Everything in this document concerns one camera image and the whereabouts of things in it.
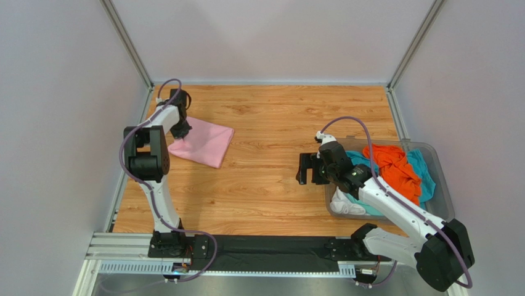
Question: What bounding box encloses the pink t shirt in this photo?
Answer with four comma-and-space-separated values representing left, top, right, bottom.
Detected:
168, 117, 235, 168

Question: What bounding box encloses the orange t shirt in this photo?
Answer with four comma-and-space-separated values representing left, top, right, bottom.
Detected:
362, 144, 422, 205

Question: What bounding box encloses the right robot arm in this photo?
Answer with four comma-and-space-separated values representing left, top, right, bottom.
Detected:
311, 136, 475, 292

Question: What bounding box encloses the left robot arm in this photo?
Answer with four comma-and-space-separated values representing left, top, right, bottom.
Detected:
120, 89, 234, 258

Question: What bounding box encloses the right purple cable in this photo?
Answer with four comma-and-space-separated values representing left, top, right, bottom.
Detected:
315, 116, 474, 289

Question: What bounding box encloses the aluminium frame rail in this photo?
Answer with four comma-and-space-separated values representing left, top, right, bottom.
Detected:
72, 232, 468, 296

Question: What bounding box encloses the mint green t shirt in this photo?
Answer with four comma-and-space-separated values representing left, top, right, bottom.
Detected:
345, 194, 383, 216

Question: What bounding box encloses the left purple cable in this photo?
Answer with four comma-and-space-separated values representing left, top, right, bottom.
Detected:
118, 78, 218, 283

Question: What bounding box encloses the white t shirt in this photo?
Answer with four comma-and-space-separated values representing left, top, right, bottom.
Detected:
329, 187, 367, 216

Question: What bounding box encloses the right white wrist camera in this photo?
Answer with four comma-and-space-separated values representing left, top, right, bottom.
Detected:
314, 130, 337, 147

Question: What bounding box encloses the teal t shirt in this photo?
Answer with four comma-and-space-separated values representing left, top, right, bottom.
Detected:
344, 148, 436, 204

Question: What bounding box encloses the clear plastic bin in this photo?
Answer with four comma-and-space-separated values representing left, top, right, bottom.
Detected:
325, 139, 455, 224

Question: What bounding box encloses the purple cable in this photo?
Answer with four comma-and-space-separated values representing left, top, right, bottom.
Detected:
315, 116, 474, 289
118, 78, 218, 283

